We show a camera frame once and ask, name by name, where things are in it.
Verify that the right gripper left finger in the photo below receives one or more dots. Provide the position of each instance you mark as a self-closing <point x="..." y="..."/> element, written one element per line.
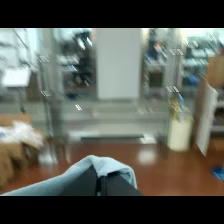
<point x="81" y="183"/>

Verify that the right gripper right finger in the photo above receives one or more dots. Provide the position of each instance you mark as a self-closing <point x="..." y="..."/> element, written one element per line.
<point x="118" y="186"/>

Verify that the light blue shirt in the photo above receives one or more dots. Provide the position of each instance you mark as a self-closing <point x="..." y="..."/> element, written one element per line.
<point x="50" y="181"/>

